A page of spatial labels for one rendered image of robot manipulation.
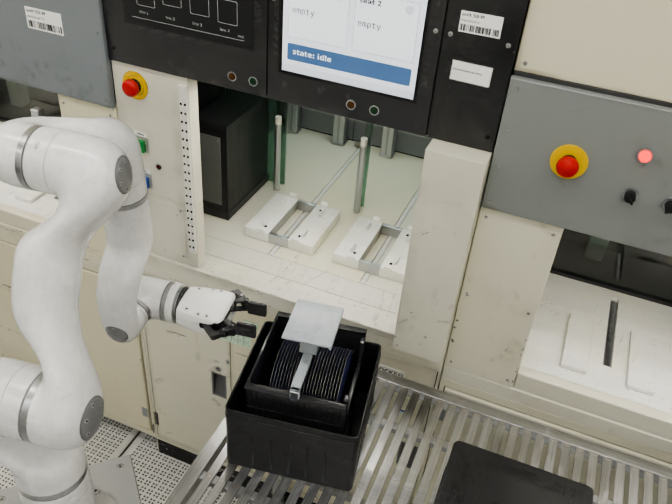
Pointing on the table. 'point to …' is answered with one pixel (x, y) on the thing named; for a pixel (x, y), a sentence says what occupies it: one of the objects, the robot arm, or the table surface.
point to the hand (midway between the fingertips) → (253, 319)
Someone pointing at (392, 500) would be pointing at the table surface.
